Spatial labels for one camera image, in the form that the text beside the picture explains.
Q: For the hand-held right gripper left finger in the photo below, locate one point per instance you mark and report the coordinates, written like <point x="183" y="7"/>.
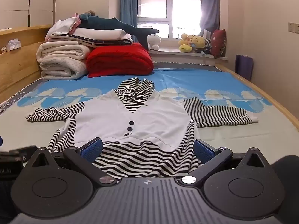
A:
<point x="93" y="147"/>

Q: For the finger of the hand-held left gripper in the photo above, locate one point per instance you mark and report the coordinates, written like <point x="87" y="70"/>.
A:
<point x="18" y="154"/>
<point x="1" y="141"/>

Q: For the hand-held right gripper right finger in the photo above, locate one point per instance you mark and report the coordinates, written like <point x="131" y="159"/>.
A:
<point x="203" y="151"/>

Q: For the striped white hooded shirt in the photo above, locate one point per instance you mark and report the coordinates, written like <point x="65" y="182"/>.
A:
<point x="140" y="112"/>

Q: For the wooden headboard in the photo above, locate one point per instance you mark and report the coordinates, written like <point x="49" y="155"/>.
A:
<point x="18" y="65"/>

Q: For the fuzzy cream folded blanket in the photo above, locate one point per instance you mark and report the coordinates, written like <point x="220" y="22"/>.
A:
<point x="60" y="68"/>

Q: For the red folded blanket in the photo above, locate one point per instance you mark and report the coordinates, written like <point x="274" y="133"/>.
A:
<point x="119" y="60"/>

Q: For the tissue box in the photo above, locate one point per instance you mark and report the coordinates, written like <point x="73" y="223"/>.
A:
<point x="13" y="45"/>

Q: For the white windowsill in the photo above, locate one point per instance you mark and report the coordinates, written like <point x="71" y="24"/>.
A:
<point x="186" y="54"/>

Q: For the smooth cream folded blanket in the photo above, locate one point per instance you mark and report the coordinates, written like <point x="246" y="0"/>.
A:
<point x="63" y="50"/>

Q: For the striped dark plush toy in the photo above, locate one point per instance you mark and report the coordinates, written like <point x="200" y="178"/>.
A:
<point x="208" y="47"/>

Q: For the yellow-green plush toy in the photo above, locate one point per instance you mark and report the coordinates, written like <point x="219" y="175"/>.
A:
<point x="185" y="48"/>

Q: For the dark red cushion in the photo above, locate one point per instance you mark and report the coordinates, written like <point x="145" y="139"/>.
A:
<point x="218" y="43"/>

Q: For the yellow plush with face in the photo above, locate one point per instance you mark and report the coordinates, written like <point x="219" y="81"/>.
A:
<point x="198" y="41"/>

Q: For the white pillow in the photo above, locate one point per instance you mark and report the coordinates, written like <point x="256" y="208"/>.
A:
<point x="100" y="33"/>

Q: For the small yellow plush toy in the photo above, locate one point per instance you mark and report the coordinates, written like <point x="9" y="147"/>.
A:
<point x="185" y="36"/>

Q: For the white plush toy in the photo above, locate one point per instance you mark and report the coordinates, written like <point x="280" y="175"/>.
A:
<point x="154" y="42"/>

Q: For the white and pink folded cloth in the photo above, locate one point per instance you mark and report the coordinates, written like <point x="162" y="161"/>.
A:
<point x="62" y="26"/>

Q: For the blue shark plush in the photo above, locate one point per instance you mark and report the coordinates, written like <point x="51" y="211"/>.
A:
<point x="105" y="23"/>

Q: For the brown plush toy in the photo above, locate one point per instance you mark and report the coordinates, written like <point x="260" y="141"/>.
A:
<point x="90" y="12"/>

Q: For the cream wardrobe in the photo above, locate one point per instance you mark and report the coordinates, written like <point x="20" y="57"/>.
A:
<point x="21" y="0"/>

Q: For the window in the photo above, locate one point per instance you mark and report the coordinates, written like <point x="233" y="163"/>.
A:
<point x="177" y="9"/>

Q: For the blue curtain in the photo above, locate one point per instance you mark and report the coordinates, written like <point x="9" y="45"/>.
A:
<point x="128" y="2"/>
<point x="210" y="4"/>

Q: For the wooden bed frame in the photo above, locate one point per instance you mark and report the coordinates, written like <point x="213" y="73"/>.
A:
<point x="268" y="93"/>

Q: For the purple board against wall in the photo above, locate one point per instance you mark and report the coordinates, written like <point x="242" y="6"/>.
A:
<point x="244" y="67"/>

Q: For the wall switch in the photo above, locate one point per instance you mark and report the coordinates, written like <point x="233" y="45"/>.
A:
<point x="293" y="27"/>

